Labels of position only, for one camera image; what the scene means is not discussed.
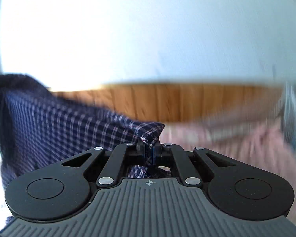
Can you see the wooden panel headboard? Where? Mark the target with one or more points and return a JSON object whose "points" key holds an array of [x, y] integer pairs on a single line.
{"points": [[174, 102]]}

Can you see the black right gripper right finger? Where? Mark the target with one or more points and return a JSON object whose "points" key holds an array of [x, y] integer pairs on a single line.
{"points": [[235, 188]]}

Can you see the pink teddy bear quilt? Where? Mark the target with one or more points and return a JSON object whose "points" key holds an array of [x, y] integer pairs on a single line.
{"points": [[262, 145]]}

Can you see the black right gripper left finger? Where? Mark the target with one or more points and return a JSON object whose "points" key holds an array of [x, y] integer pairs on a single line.
{"points": [[61, 189]]}

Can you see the navy checked shirt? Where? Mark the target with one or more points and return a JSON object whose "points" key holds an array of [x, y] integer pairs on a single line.
{"points": [[38, 129]]}

